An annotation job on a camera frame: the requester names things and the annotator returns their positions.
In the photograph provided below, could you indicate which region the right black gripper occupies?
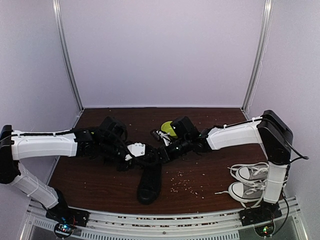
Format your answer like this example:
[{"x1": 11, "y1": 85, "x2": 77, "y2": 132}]
[{"x1": 149, "y1": 137, "x2": 191, "y2": 165}]

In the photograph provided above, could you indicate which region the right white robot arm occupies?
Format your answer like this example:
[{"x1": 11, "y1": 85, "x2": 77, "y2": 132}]
[{"x1": 154, "y1": 110, "x2": 293, "y2": 221}]

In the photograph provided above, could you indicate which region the grey sneaker rear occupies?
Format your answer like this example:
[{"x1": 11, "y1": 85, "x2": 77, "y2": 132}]
[{"x1": 228, "y1": 162, "x2": 269, "y2": 184}]

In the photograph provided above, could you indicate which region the grey sneaker front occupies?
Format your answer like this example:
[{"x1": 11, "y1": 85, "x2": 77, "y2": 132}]
[{"x1": 214, "y1": 181, "x2": 266, "y2": 208}]

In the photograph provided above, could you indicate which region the aluminium frame post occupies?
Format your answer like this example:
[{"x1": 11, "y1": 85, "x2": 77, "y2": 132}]
[
  {"x1": 51, "y1": 0, "x2": 85, "y2": 112},
  {"x1": 241, "y1": 0, "x2": 274, "y2": 114}
]

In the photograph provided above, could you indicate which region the black sneaker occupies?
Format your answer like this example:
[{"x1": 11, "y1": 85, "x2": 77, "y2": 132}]
[
  {"x1": 137, "y1": 163, "x2": 162, "y2": 205},
  {"x1": 99, "y1": 116, "x2": 161, "y2": 173}
]

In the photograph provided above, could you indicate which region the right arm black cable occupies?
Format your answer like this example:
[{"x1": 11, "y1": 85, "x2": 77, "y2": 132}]
[{"x1": 287, "y1": 139, "x2": 310, "y2": 163}]

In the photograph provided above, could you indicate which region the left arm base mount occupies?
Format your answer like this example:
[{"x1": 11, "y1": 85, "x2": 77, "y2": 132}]
[{"x1": 43, "y1": 206, "x2": 90, "y2": 240}]

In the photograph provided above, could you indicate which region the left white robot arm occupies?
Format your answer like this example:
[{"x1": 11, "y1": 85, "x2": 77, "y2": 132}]
[{"x1": 0, "y1": 125, "x2": 154, "y2": 222}]

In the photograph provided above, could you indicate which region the aluminium front rail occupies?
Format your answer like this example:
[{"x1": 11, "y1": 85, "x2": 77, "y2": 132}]
[{"x1": 18, "y1": 197, "x2": 310, "y2": 240}]

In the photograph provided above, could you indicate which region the grey sneaker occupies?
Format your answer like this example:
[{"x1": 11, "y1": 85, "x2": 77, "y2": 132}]
[
  {"x1": 228, "y1": 162, "x2": 269, "y2": 184},
  {"x1": 214, "y1": 181, "x2": 266, "y2": 208}
]

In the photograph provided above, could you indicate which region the green bowl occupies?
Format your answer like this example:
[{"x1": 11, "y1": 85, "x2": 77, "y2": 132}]
[{"x1": 160, "y1": 121, "x2": 178, "y2": 139}]

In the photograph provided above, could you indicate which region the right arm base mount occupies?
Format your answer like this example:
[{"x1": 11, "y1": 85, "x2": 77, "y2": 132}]
[{"x1": 239, "y1": 202, "x2": 282, "y2": 238}]

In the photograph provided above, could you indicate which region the right aluminium frame post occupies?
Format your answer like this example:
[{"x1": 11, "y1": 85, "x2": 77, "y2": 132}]
[{"x1": 241, "y1": 0, "x2": 274, "y2": 114}]

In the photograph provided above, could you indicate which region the left aluminium frame post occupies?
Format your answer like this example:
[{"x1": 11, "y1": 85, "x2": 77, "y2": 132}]
[{"x1": 51, "y1": 0, "x2": 85, "y2": 112}]

